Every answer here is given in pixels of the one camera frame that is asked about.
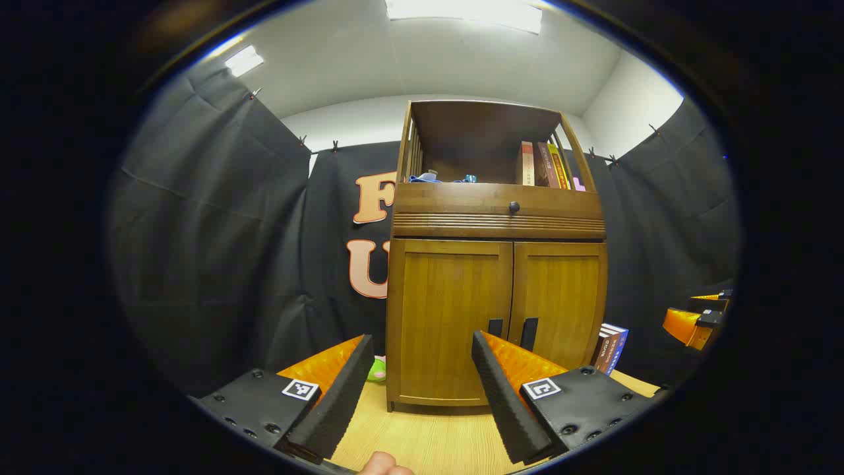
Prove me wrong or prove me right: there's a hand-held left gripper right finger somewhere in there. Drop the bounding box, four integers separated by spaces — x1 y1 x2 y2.
471 330 670 464

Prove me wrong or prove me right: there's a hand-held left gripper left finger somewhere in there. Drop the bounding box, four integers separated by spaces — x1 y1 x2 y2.
188 333 375 462

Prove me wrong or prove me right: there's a wooden cabinet door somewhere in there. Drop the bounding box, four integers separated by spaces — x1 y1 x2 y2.
398 239 514 404
508 241 604 370

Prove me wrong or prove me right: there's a wooden double-door shoe cabinet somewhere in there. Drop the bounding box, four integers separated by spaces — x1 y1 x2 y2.
386 99 609 415

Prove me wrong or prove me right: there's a wooden cabinet drawer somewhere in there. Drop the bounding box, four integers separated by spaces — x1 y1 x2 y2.
392 183 606 238

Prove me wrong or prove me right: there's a blue white book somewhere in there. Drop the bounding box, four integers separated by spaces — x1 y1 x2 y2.
603 323 629 375

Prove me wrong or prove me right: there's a dark brown book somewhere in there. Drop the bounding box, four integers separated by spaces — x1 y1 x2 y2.
591 323 614 373

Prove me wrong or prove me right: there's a yellow book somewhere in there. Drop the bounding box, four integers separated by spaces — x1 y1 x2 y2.
547 143 572 190

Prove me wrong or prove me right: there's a black backdrop cloth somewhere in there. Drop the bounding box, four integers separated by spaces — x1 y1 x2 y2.
109 58 742 396

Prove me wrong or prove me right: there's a red beige book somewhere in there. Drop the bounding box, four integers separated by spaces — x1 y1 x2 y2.
516 141 535 187

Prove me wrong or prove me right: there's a small ceiling light panel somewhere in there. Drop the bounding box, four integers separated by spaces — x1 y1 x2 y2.
225 45 264 77

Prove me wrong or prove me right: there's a large ceiling light panel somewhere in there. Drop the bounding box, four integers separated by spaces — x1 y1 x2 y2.
386 0 543 34

